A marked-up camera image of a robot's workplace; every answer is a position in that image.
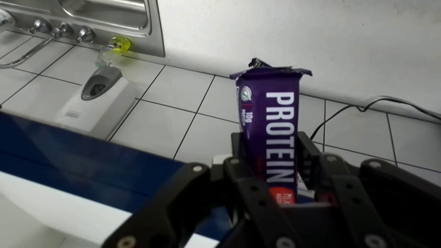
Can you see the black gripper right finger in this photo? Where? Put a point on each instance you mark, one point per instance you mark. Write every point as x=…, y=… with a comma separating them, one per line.
x=374, y=204

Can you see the stainless steel sink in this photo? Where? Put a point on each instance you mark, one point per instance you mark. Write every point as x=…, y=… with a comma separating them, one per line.
x=95, y=21

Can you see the white wall soap dispenser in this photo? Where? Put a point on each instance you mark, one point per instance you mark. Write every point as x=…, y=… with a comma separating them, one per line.
x=98, y=106

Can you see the blue protein bar packet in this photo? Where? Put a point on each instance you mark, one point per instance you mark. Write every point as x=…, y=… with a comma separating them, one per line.
x=267, y=99

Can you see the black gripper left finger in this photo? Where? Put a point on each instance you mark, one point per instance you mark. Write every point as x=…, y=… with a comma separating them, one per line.
x=171, y=216

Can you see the chrome sink faucet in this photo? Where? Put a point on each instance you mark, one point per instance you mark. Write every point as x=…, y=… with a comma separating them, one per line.
x=40, y=25

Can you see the yellow dish soap bottle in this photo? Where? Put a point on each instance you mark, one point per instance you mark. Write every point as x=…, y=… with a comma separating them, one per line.
x=120, y=44

